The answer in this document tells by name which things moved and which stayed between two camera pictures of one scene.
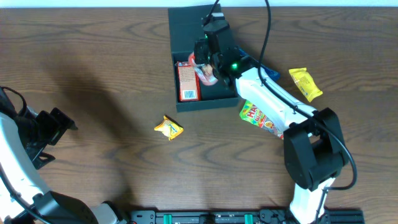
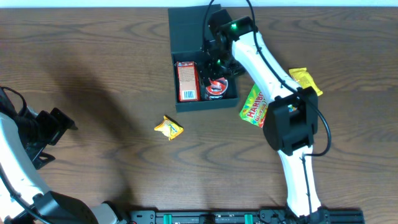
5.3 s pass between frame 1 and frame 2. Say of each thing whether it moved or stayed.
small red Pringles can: moved
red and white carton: stayed
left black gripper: stayed
